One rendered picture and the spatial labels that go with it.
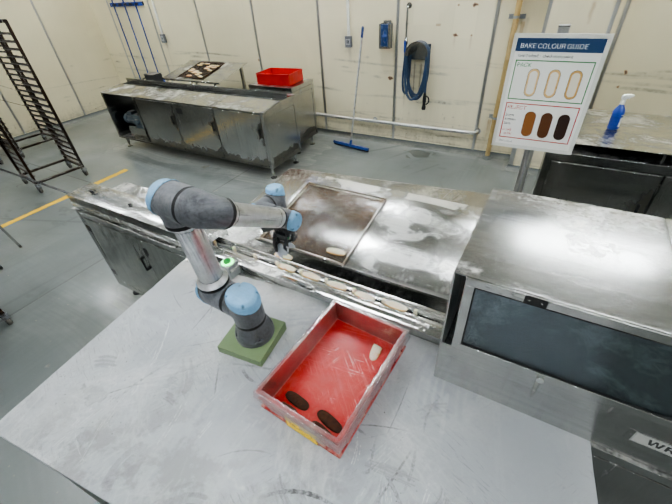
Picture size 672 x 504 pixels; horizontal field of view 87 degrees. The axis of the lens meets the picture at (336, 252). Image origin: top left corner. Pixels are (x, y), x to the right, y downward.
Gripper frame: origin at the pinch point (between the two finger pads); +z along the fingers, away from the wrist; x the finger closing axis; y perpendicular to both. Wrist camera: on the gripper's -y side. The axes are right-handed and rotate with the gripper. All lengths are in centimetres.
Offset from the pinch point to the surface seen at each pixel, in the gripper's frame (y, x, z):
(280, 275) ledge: 2.2, -6.8, 7.6
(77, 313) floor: -185, -42, 94
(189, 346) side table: -8, -54, 12
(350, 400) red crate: 59, -44, 11
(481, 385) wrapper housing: 95, -21, 6
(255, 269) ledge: -11.3, -8.7, 7.6
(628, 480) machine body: 141, -21, 23
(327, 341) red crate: 39.5, -26.4, 11.2
